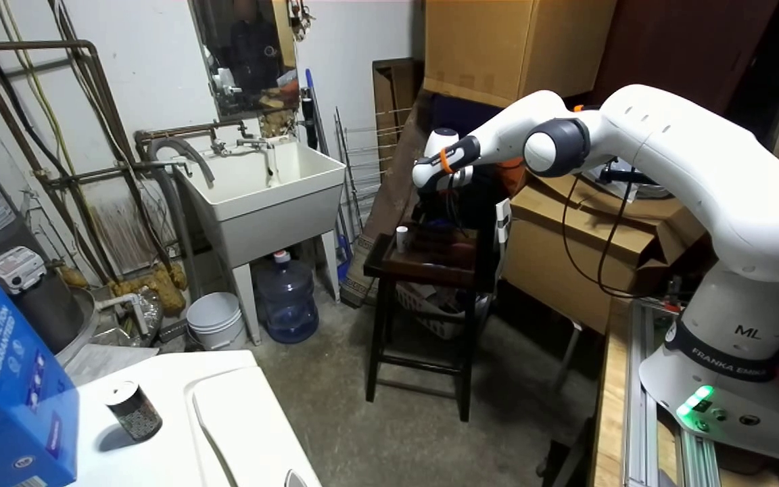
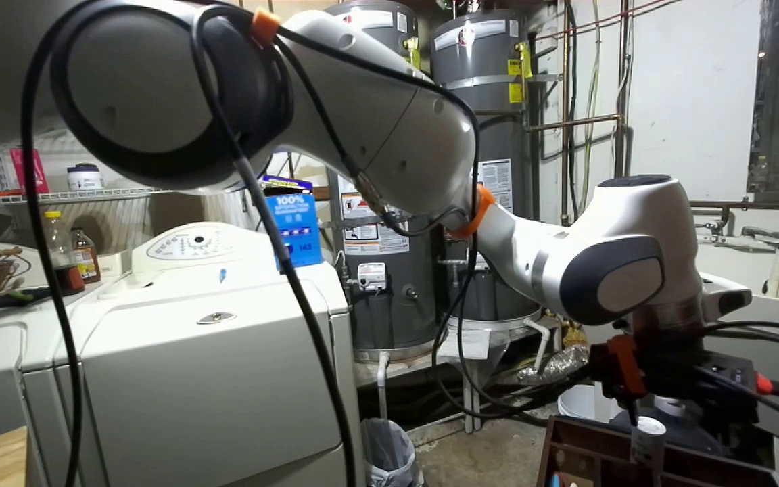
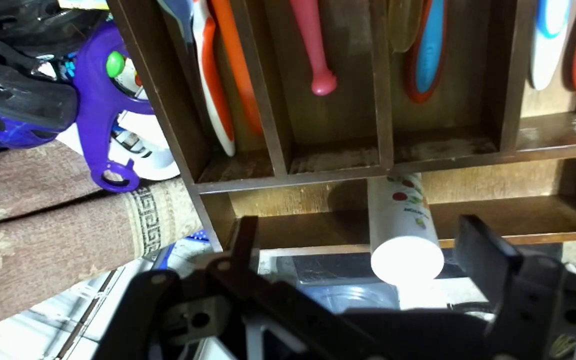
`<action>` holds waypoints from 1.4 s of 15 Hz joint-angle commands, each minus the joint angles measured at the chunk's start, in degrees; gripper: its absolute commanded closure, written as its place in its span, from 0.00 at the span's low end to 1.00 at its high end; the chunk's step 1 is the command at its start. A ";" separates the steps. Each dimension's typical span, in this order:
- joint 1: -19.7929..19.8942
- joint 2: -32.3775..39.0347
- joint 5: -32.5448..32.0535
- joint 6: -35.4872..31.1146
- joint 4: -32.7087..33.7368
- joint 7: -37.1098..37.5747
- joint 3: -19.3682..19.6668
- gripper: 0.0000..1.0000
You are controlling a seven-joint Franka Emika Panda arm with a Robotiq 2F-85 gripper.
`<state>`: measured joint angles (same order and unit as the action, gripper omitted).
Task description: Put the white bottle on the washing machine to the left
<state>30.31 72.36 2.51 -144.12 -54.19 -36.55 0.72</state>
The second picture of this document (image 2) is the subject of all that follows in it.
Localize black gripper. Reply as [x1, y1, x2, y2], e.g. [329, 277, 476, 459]
[588, 333, 709, 469]

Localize brown liquid bottle yellow cap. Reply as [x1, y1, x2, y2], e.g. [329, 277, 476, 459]
[42, 209, 91, 298]

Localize white plastic bucket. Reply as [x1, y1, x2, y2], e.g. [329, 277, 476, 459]
[556, 382, 627, 427]

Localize white heater stand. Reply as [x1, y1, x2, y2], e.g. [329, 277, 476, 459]
[353, 310, 558, 438]

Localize bin with plastic bag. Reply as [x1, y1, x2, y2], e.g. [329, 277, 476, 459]
[360, 413, 426, 487]

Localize blue cardboard detergent box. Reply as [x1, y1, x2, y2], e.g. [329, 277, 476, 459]
[261, 176, 329, 273]

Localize white washer with round panel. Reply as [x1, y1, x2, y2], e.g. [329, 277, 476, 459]
[19, 218, 372, 487]

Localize brown glass jug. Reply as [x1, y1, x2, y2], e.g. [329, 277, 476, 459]
[72, 228, 107, 283]

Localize white jar dark lid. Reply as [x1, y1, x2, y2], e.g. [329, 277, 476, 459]
[65, 160, 108, 194]

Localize flat black tool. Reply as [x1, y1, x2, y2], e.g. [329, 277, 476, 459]
[0, 283, 55, 313]

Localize pink card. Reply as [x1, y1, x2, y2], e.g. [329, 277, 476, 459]
[8, 147, 53, 198]

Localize orange velcro strap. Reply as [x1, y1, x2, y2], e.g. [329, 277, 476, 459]
[249, 7, 284, 49]
[603, 333, 649, 400]
[448, 182, 500, 244]

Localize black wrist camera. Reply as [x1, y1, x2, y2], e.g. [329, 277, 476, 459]
[695, 350, 764, 413]

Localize silver flexible duct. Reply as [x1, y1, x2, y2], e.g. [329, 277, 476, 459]
[494, 344, 595, 392]

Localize metal wall pipes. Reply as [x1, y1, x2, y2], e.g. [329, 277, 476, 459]
[534, 0, 638, 228]

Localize white wire shelf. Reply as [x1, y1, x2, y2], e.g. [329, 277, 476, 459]
[0, 182, 170, 209]

